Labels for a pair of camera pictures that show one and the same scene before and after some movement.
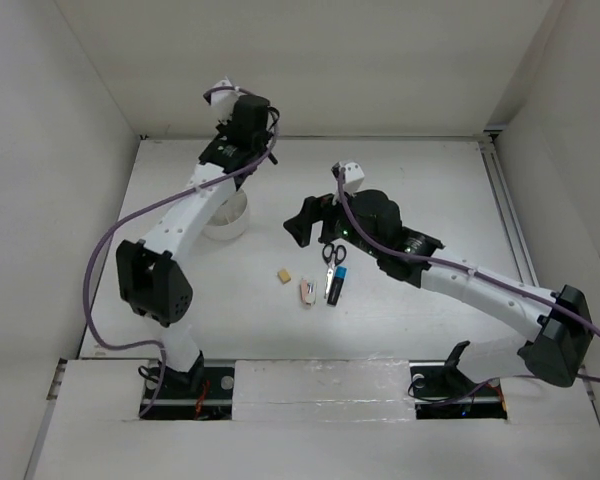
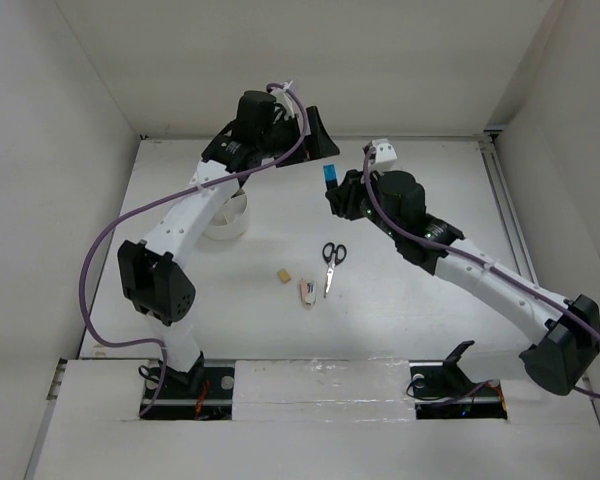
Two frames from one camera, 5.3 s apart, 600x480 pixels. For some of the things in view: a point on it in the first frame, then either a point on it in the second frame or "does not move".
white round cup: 228,222 does not move
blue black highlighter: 340,273 -> 330,176
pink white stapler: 308,292 does not move
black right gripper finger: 300,228 -> 342,198
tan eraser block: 283,276 does not move
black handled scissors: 333,255 does not move
